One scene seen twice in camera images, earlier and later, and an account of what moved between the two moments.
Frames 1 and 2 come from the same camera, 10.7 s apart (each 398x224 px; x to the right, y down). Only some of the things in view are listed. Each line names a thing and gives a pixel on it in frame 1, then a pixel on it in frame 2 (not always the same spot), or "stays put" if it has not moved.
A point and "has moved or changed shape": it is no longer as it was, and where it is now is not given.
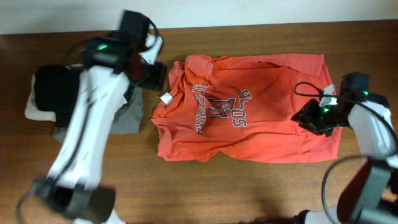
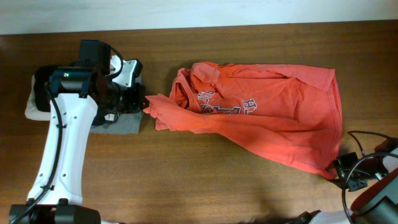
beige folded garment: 34,112 stays put
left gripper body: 154,76 -> 130,99
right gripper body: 321,119 -> 367,171
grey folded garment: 129,121 stays put
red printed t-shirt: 240,108 has moved or changed shape
